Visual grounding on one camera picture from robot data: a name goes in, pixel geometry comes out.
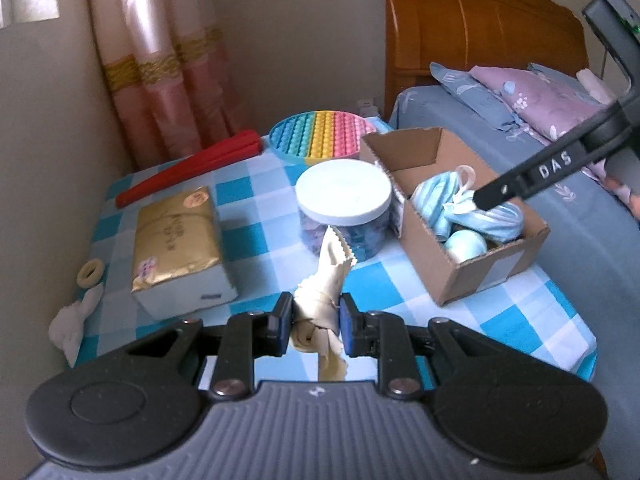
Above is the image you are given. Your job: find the cardboard box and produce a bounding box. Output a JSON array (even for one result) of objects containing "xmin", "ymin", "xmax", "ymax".
[{"xmin": 359, "ymin": 126, "xmax": 551, "ymax": 307}]

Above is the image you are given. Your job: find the pink curtain with gold band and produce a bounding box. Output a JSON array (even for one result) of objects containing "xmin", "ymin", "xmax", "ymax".
[{"xmin": 87, "ymin": 0, "xmax": 253, "ymax": 168}]

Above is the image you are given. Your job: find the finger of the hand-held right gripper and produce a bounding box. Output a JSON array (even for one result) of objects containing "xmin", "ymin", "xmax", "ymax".
[{"xmin": 472, "ymin": 172, "xmax": 526, "ymax": 209}]

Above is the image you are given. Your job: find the pink floral pillow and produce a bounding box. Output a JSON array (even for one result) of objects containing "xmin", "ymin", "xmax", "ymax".
[{"xmin": 470, "ymin": 65, "xmax": 618, "ymax": 143}]

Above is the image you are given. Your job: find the wooden bed headboard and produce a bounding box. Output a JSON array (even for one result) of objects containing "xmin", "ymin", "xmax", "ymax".
[{"xmin": 372, "ymin": 0, "xmax": 588, "ymax": 118}]

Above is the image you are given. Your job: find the red folded fan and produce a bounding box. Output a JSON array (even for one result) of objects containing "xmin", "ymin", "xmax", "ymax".
[{"xmin": 115, "ymin": 130, "xmax": 264, "ymax": 208}]

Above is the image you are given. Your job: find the cream yellow cloth roll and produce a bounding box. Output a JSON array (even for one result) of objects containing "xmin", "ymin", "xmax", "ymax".
[{"xmin": 290, "ymin": 225, "xmax": 357, "ymax": 383}]

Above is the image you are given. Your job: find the white cloth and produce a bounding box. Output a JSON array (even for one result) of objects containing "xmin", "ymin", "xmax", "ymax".
[{"xmin": 48, "ymin": 285, "xmax": 103, "ymax": 368}]

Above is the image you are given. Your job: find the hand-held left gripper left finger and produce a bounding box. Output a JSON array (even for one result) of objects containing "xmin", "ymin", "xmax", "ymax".
[{"xmin": 127, "ymin": 292, "xmax": 294, "ymax": 402}]

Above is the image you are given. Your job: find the white folded towel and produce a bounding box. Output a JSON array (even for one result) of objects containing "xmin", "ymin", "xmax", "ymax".
[{"xmin": 575, "ymin": 67, "xmax": 613, "ymax": 106}]

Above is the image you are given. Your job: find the blue striped cloth roll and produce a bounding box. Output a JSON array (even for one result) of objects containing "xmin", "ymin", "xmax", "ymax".
[
  {"xmin": 442, "ymin": 200, "xmax": 525, "ymax": 246},
  {"xmin": 410, "ymin": 167, "xmax": 476, "ymax": 241}
]

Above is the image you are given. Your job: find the blue checkered tablecloth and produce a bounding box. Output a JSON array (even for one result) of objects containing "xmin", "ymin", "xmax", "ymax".
[{"xmin": 65, "ymin": 120, "xmax": 598, "ymax": 396}]

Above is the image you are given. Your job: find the clear jar with white lid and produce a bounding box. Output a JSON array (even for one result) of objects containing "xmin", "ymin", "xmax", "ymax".
[{"xmin": 294, "ymin": 158, "xmax": 392, "ymax": 262}]

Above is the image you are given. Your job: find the gold wrapped tissue pack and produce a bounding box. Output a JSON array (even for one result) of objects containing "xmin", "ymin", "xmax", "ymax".
[{"xmin": 131, "ymin": 185, "xmax": 240, "ymax": 320}]

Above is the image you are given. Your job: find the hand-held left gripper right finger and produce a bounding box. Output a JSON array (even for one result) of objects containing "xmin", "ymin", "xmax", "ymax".
[{"xmin": 339, "ymin": 293, "xmax": 506, "ymax": 402}]

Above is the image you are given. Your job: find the cream fabric ring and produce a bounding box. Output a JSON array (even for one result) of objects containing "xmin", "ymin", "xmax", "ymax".
[{"xmin": 76, "ymin": 260, "xmax": 105, "ymax": 288}]

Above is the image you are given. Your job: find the rainbow bubble pop toy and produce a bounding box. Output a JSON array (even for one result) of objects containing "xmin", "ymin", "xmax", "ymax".
[{"xmin": 268, "ymin": 108, "xmax": 383, "ymax": 166}]

